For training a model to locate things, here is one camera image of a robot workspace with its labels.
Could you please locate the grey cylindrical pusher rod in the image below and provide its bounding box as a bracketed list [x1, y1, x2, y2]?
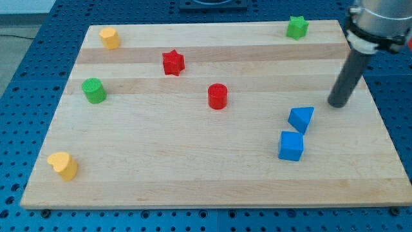
[328, 48, 373, 108]

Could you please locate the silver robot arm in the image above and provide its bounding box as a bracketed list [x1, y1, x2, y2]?
[328, 0, 411, 108]

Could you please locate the blue triangular block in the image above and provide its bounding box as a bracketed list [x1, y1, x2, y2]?
[288, 107, 314, 135]

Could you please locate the green star block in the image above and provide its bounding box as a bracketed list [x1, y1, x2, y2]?
[286, 16, 309, 40]

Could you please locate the blue cube block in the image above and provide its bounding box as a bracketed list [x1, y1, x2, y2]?
[278, 131, 304, 161]

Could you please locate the red cylinder block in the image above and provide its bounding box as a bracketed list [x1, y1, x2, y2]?
[208, 83, 228, 110]

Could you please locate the wooden board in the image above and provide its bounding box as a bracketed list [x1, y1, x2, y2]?
[21, 20, 411, 209]

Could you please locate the red star block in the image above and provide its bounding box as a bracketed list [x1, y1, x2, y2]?
[162, 50, 185, 76]

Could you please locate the yellow hexagon block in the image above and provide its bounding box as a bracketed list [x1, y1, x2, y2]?
[99, 27, 120, 50]

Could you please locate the green cylinder block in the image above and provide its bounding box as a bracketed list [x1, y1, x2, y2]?
[81, 78, 107, 104]

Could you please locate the yellow heart block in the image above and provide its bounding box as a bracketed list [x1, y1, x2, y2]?
[47, 152, 78, 182]

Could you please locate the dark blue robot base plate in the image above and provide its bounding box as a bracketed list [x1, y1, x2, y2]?
[178, 0, 248, 10]

